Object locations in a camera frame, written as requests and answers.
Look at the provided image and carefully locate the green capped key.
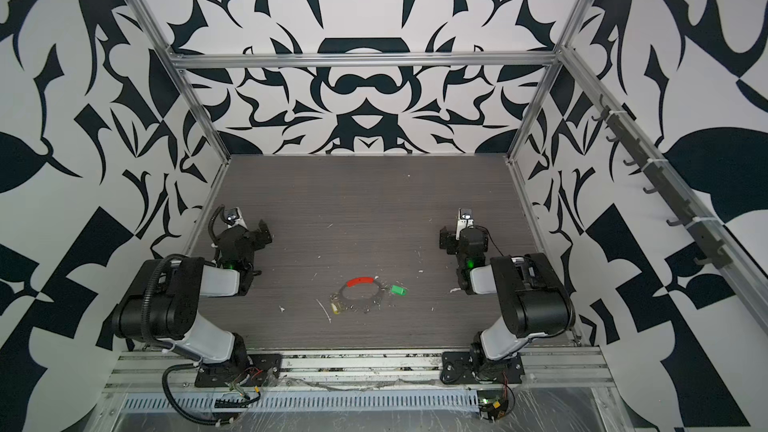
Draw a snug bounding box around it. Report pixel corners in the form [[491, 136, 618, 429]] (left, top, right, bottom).
[[387, 285, 408, 296]]

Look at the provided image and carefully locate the large wire keyring red sleeve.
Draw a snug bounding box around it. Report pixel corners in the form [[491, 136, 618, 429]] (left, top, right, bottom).
[[330, 277, 389, 314]]

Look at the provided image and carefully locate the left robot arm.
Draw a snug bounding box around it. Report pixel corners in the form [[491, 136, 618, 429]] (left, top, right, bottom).
[[110, 220, 273, 377]]

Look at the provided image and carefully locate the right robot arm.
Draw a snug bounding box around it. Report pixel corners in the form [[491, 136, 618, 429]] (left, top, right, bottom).
[[439, 226, 575, 381]]

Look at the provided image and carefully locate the green lit circuit board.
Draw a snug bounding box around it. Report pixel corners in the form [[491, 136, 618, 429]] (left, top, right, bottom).
[[478, 388, 516, 422]]

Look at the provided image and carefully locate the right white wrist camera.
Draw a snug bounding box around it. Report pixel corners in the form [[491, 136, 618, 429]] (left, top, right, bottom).
[[455, 208, 474, 240]]

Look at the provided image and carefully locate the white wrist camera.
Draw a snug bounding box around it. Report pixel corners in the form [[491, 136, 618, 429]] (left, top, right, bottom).
[[221, 207, 247, 228], [455, 208, 474, 240]]

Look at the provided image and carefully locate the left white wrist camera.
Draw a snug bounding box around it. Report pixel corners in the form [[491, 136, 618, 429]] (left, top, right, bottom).
[[221, 207, 247, 228]]

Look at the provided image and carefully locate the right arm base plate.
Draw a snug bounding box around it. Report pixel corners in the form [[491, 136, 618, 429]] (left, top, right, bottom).
[[440, 352, 525, 385]]

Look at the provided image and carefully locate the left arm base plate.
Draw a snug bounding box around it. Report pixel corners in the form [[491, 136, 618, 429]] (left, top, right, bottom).
[[194, 353, 283, 388]]

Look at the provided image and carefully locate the white slotted cable duct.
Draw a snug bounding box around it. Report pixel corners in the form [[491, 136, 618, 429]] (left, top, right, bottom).
[[117, 389, 481, 414]]

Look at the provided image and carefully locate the left black corrugated cable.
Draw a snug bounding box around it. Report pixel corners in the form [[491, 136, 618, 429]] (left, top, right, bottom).
[[160, 362, 263, 427]]

